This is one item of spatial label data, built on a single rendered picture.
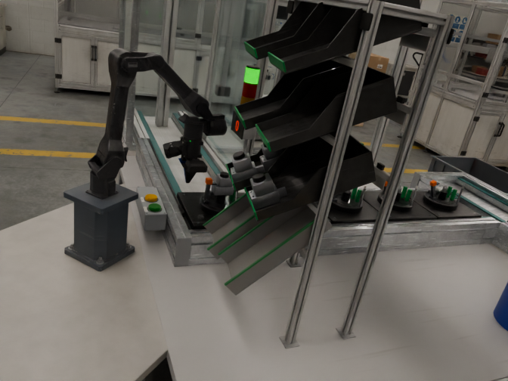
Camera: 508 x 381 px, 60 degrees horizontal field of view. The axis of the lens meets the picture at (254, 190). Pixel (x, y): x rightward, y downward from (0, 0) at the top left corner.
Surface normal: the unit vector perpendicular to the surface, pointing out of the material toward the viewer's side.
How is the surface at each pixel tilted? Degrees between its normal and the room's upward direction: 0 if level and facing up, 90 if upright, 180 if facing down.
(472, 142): 90
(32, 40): 90
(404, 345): 0
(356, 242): 90
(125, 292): 0
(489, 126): 90
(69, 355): 0
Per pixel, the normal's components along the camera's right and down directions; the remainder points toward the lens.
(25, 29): 0.30, 0.43
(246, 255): -0.57, -0.69
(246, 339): 0.17, -0.90
